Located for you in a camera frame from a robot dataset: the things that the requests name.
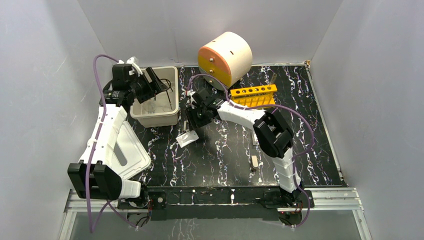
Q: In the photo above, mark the cylindrical drawer cabinet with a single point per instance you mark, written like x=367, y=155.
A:
x=225, y=60

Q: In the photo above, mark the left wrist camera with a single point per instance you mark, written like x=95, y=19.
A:
x=133, y=61

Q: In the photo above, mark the glass test tube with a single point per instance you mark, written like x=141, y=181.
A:
x=273, y=79

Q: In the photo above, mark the clear acrylic tube rack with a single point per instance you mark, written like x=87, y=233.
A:
x=255, y=140

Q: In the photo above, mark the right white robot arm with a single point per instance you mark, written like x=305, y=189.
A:
x=275, y=137

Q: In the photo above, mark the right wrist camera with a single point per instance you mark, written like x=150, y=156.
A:
x=189, y=96

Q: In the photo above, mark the clear plastic funnel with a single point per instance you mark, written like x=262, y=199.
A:
x=152, y=107

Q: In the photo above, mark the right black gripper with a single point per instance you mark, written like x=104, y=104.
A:
x=191, y=114

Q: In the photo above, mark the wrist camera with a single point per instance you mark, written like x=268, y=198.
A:
x=189, y=96
x=133, y=61

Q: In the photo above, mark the yellow test tube rack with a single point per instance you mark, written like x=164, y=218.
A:
x=254, y=96

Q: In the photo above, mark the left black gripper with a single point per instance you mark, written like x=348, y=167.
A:
x=149, y=84

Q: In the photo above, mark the black base frame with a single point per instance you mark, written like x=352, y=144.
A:
x=269, y=203

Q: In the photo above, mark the cream plastic bin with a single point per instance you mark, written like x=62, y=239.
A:
x=169, y=100

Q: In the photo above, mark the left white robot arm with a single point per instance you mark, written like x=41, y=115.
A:
x=98, y=181

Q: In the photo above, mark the white bin lid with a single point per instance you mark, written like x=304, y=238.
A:
x=119, y=149

